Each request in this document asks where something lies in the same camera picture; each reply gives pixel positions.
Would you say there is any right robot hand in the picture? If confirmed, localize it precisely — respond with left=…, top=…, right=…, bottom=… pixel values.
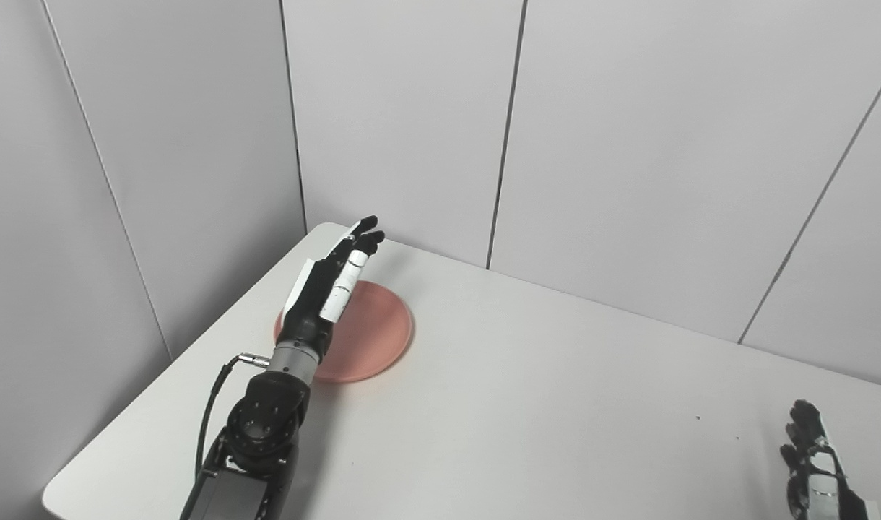
left=779, top=399, right=881, bottom=520

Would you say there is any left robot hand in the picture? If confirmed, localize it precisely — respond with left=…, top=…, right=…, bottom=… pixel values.
left=277, top=214, right=386, bottom=353

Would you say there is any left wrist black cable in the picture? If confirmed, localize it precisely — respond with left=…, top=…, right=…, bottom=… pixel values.
left=195, top=352, right=271, bottom=479

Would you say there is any pink plate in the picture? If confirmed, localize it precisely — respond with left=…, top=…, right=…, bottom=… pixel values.
left=273, top=280, right=415, bottom=384

